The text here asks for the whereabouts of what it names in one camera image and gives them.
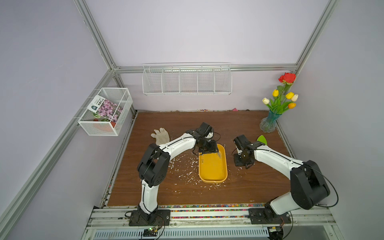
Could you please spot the yellow plastic storage box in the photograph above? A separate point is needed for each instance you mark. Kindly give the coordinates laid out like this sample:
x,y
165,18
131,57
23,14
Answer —
x,y
213,167

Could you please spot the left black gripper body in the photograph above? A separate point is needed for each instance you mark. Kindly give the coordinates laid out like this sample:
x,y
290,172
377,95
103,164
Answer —
x,y
207,146

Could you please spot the white cotton work glove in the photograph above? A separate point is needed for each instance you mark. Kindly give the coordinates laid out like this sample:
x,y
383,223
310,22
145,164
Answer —
x,y
161,136

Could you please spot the right small circuit board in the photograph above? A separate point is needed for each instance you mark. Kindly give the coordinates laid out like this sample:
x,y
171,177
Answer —
x,y
275,233

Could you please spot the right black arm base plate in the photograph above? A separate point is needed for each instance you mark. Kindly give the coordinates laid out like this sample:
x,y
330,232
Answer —
x,y
263,216

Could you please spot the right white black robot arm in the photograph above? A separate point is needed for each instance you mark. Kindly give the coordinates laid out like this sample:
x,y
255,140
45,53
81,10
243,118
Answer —
x,y
308,186

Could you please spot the glass vase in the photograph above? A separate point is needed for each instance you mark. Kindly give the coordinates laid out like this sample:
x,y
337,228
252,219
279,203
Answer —
x,y
269,124

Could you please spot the green trowel yellow handle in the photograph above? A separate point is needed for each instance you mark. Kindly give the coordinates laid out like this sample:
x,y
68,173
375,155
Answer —
x,y
262,139

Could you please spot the small white wire basket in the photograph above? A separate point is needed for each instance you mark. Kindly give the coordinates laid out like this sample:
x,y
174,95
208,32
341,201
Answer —
x,y
92,127

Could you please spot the long white wire shelf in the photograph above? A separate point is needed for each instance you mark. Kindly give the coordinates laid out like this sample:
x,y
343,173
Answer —
x,y
187,79

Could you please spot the pink potted flowers with label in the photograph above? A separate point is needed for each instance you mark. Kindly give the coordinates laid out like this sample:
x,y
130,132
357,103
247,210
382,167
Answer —
x,y
105,110

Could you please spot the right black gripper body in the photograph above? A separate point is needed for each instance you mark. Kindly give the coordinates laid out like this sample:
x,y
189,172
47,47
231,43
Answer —
x,y
239,159

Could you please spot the small green circuit board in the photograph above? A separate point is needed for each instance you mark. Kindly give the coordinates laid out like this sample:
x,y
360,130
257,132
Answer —
x,y
151,232

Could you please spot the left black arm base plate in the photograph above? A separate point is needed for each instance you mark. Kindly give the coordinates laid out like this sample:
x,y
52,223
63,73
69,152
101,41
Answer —
x,y
139,218

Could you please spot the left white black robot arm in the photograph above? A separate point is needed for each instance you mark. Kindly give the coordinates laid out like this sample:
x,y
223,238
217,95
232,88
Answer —
x,y
154,165

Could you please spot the artificial tulip rose bouquet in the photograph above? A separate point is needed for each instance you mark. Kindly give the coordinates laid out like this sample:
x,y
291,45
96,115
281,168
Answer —
x,y
282,98

